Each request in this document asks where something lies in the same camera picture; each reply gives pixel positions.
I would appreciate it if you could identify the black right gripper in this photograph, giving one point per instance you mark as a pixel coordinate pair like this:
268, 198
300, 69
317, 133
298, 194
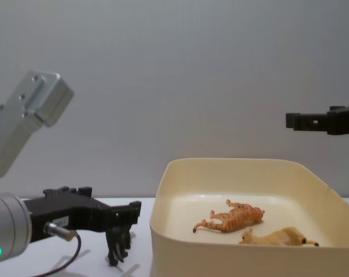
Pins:
345, 121

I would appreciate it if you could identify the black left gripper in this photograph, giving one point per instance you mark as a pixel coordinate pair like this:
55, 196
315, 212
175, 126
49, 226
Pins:
76, 215

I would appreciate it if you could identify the black toy animal figure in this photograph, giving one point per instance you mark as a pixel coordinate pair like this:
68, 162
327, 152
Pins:
118, 245

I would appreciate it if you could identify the cream plastic bin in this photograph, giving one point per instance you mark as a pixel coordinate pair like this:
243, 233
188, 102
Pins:
174, 231

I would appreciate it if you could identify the white table cloth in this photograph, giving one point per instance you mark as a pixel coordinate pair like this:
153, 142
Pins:
47, 259

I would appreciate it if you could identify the orange striped toy tiger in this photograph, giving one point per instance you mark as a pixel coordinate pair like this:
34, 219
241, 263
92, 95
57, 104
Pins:
234, 217

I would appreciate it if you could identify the tan toy lion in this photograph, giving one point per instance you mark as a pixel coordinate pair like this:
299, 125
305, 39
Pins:
281, 238

